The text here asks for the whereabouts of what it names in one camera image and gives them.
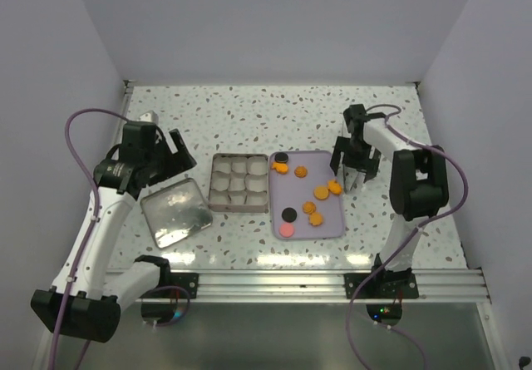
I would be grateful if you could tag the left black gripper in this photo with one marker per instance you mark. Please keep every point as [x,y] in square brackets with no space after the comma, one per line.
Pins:
[179,161]

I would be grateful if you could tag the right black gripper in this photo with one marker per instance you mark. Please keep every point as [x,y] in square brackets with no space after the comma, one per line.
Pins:
[367,165]

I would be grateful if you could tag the metal tongs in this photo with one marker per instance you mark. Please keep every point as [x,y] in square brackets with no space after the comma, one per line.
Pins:
[352,179]

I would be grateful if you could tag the orange swirl cookie top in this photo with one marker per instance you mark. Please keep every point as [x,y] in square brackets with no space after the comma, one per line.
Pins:
[301,171]

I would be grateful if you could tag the orange swirl cookie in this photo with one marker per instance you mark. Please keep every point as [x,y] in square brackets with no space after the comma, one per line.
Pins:
[301,171]
[309,207]

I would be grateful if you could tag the black sandwich cookie top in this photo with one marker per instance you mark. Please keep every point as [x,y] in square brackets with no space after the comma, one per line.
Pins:
[281,157]

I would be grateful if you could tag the lilac plastic tray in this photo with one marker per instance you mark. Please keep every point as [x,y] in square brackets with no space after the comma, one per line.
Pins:
[291,191]

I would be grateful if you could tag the orange flower cookie top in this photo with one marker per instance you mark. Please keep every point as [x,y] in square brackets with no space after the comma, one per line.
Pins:
[280,167]

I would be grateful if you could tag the orange flower cookie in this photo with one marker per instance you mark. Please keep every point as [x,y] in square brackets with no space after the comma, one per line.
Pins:
[315,219]
[280,167]
[334,187]

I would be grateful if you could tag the black round cookie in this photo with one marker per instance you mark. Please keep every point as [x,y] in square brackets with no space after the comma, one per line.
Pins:
[289,215]

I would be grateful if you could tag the pink round cookie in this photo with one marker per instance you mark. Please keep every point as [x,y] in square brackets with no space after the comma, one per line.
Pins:
[286,230]

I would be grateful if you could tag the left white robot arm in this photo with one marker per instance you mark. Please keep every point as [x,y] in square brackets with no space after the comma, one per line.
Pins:
[80,303]

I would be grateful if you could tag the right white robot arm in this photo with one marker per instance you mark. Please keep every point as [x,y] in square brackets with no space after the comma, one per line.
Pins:
[418,187]

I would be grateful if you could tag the orange flower cookie right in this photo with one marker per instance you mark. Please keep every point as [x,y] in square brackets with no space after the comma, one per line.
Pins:
[334,187]

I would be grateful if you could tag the round orange cookie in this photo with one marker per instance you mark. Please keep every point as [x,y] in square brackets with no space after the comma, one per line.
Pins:
[321,192]

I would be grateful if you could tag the silver tin lid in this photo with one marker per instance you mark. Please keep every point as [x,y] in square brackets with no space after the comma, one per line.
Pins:
[176,212]

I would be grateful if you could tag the square cookie tin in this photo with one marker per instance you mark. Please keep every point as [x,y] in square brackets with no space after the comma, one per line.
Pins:
[238,183]

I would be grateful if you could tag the orange swirl cookie lower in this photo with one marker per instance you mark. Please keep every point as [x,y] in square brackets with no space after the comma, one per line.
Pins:
[309,207]

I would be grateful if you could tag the orange flower cookie lower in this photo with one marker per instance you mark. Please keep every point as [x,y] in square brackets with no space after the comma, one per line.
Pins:
[315,219]

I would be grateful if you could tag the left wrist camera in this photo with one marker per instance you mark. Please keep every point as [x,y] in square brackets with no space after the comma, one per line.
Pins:
[149,116]

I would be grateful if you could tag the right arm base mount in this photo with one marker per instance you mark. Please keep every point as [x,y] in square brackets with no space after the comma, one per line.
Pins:
[392,288]

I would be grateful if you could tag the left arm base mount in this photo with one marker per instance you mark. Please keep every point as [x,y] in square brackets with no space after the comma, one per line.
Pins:
[167,305]

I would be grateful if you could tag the aluminium rail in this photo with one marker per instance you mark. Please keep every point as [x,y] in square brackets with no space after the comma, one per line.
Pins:
[300,286]

